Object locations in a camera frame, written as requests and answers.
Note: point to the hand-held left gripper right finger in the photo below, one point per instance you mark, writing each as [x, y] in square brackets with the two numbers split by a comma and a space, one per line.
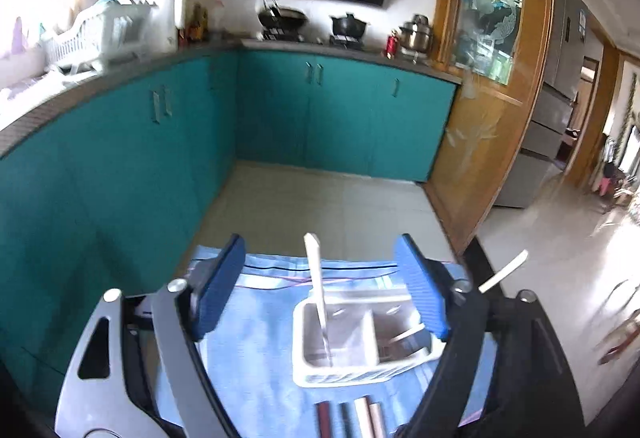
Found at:
[422, 288]

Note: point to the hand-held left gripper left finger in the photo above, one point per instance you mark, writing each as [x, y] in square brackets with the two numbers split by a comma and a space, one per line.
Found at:
[220, 288]

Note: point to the white plastic utensil basket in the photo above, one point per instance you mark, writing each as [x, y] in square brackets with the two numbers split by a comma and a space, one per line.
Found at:
[350, 374]

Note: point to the black chopstick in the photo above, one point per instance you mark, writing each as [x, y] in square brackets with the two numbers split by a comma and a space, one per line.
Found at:
[347, 423]

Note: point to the dark red chopstick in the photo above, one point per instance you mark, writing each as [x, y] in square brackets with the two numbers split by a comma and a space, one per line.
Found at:
[325, 420]

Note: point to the blue striped towel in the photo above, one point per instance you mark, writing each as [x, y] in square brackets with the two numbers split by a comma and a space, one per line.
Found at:
[250, 368]

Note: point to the teal kitchen cabinet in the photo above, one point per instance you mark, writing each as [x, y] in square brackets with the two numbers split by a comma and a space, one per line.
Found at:
[125, 168]

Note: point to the wooden glass door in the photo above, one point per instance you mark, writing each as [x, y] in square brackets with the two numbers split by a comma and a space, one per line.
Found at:
[480, 128]

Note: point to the silver refrigerator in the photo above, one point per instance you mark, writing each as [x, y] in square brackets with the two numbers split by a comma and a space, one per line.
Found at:
[545, 118]

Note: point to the red can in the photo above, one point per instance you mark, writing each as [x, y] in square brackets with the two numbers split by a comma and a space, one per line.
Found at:
[391, 46]

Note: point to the stainless steel pot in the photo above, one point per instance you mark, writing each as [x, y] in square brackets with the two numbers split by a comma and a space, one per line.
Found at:
[415, 38]

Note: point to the brown condiment bottle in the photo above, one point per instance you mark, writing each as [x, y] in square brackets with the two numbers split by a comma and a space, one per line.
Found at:
[197, 26]

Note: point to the gas stove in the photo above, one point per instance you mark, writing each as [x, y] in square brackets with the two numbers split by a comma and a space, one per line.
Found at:
[310, 38]

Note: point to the black cooking pot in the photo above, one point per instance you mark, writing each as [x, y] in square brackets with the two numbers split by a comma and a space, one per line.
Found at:
[349, 26]

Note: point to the black wok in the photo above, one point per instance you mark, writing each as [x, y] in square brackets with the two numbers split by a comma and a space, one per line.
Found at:
[282, 17]

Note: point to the white plastic container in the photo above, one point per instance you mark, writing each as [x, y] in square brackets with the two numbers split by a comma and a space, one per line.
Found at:
[167, 13]

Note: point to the white dish rack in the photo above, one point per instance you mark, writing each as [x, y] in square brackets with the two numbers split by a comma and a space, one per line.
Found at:
[95, 36]

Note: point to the wooden door frame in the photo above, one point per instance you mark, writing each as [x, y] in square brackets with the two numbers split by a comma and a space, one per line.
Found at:
[595, 118]

